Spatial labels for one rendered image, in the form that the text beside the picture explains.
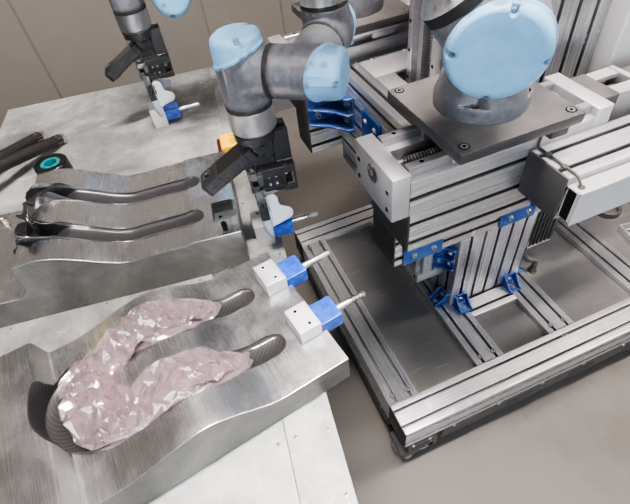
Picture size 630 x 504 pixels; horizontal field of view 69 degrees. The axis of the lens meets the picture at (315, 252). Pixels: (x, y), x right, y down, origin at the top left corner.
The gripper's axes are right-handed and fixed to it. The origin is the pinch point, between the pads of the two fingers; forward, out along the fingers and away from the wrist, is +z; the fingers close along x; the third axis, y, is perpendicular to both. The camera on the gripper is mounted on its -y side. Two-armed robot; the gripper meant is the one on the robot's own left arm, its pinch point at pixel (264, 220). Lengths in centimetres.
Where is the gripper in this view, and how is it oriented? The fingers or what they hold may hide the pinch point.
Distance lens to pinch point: 89.7
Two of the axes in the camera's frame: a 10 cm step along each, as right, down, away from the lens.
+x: -2.6, -6.9, 6.7
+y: 9.6, -2.6, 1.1
